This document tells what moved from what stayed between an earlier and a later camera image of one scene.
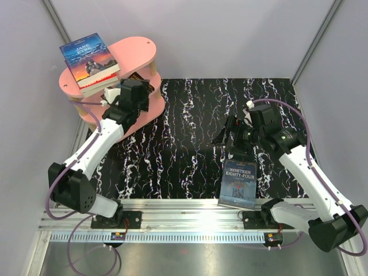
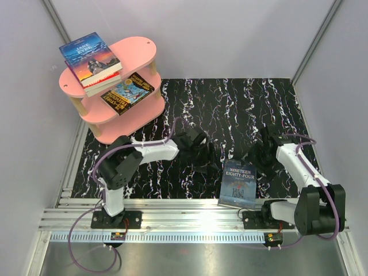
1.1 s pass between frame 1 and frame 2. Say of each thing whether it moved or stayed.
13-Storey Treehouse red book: moved
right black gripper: moved
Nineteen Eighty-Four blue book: stayed
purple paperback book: stayed
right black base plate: stayed
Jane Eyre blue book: stayed
